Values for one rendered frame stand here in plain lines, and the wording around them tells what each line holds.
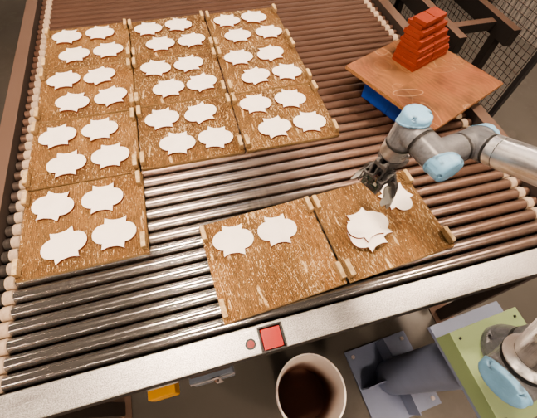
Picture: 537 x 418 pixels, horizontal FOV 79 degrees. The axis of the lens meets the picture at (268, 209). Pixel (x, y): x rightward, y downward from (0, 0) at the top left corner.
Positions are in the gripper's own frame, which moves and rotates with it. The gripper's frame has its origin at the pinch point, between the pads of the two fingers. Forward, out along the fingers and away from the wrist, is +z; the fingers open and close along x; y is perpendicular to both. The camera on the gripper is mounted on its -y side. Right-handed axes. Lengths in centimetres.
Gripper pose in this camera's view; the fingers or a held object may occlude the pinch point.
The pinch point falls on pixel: (370, 192)
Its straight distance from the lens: 113.4
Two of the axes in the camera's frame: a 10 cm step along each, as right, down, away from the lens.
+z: -1.0, 5.4, 8.4
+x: 6.4, 6.8, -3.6
